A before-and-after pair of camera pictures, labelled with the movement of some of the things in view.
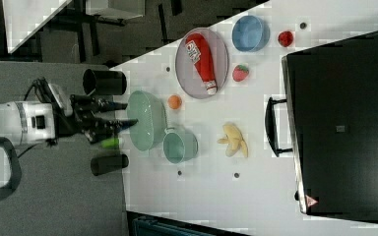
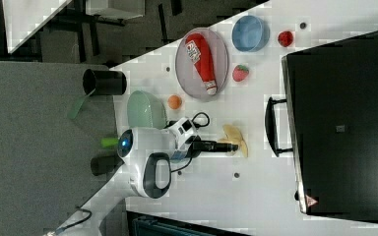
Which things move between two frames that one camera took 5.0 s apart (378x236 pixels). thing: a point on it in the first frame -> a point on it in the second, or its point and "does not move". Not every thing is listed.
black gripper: [84, 119] -> [198, 146]
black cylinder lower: [108, 163] does not move
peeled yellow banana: [234, 139] does not move
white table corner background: [24, 18] does not move
